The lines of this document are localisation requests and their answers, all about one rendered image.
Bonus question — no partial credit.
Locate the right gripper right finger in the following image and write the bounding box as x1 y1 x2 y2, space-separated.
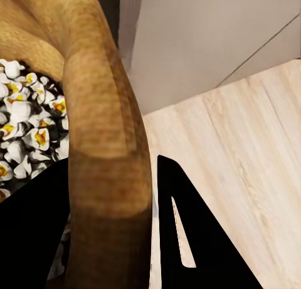
157 154 263 289

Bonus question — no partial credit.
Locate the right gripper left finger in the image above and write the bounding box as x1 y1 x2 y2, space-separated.
0 157 71 289

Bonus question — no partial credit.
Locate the popcorn bag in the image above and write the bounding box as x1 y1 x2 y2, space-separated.
0 0 159 289

